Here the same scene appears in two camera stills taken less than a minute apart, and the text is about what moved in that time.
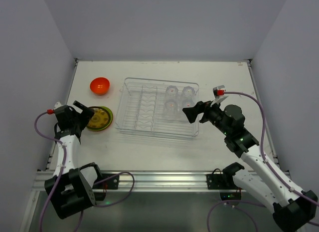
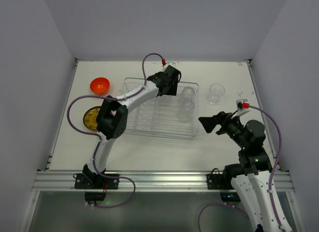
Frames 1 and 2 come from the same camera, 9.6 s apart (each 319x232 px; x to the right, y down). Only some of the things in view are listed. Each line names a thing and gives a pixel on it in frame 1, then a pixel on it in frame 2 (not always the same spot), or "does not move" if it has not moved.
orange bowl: (99, 86) does not move
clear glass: (171, 108) -> (165, 100)
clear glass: (188, 92) does not move
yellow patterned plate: (100, 118) does not move
